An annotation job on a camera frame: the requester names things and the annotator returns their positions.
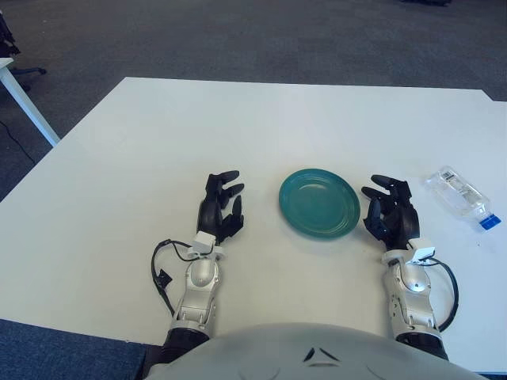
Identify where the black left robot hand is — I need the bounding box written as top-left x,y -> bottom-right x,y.
195,169 -> 246,245

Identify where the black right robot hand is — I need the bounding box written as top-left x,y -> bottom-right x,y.
360,173 -> 421,251

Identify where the clear bottle with blue cap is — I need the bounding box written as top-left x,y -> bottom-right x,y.
424,165 -> 502,233

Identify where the teal round plate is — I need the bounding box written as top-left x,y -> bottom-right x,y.
278,168 -> 362,240

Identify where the grey robot torso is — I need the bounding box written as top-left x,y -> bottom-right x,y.
143,322 -> 490,380

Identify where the white side table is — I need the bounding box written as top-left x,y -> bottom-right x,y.
0,57 -> 61,148

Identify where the black office chair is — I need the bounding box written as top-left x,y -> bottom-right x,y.
0,9 -> 47,92

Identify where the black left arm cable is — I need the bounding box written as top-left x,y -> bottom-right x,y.
150,238 -> 199,317

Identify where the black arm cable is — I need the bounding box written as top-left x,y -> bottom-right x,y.
427,256 -> 460,332
150,238 -> 199,317

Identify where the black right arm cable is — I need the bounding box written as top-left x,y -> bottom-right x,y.
427,256 -> 460,332

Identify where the thin black floor cable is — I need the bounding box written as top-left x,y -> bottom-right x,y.
0,118 -> 36,163

